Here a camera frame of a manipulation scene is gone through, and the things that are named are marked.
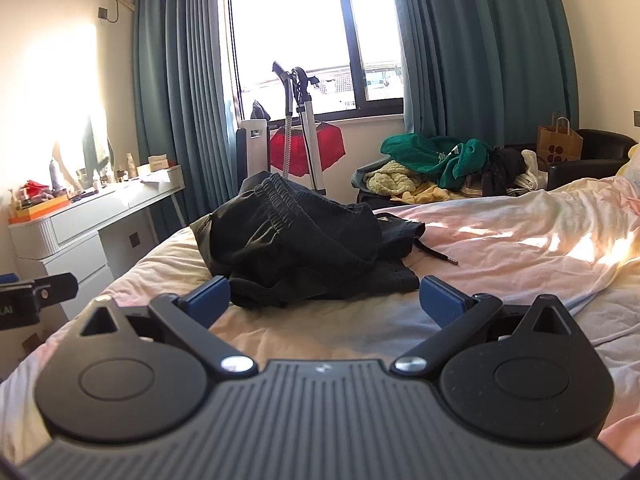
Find window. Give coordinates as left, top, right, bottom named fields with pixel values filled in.
left=219, top=0, right=407, bottom=122

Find white dressing table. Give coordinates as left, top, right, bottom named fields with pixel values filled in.
left=7, top=164, right=186, bottom=322

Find black pants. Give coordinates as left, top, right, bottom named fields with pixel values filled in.
left=190, top=170, right=460, bottom=310

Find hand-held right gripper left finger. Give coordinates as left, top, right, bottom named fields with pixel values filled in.
left=77, top=276, right=258, bottom=376

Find brown paper bag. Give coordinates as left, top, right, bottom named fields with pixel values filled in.
left=537, top=110, right=584, bottom=164

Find yellow cloth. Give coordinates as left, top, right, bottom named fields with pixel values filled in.
left=362, top=160, right=452, bottom=206

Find black clothing pile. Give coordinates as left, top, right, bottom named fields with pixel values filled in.
left=481, top=147, right=532, bottom=196

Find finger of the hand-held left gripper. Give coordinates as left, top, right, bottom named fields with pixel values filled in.
left=31, top=272, right=79, bottom=307

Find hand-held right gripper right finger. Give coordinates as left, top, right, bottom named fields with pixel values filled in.
left=390, top=276, right=572, bottom=376

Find teal curtain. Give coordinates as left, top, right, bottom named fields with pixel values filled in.
left=385, top=0, right=581, bottom=137
left=132, top=0, right=247, bottom=247

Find orange tray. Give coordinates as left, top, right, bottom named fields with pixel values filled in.
left=9, top=194, right=71, bottom=224

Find red garment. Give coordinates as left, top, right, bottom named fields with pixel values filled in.
left=270, top=122, right=346, bottom=177

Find white air purifier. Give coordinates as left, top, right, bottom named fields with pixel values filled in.
left=236, top=119, right=274, bottom=187

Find pink bed sheet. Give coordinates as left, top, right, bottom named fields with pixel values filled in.
left=0, top=175, right=640, bottom=480

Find green garment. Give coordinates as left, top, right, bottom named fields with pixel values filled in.
left=380, top=133, right=494, bottom=190

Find black armchair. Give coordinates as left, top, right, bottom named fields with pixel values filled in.
left=547, top=129, right=639, bottom=191

